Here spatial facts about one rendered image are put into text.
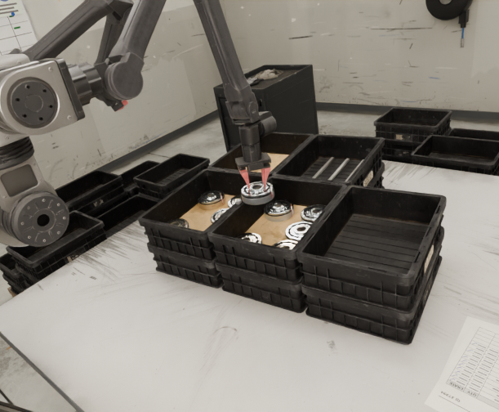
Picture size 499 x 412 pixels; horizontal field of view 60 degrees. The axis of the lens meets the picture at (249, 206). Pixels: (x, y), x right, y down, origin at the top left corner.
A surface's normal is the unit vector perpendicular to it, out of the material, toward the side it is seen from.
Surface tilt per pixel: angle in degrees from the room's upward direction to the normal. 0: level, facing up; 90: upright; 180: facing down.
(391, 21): 90
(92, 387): 0
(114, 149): 90
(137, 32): 80
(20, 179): 90
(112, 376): 0
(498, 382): 0
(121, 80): 83
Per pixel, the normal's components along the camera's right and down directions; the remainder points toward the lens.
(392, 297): -0.52, 0.49
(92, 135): 0.76, 0.20
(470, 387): -0.17, -0.86
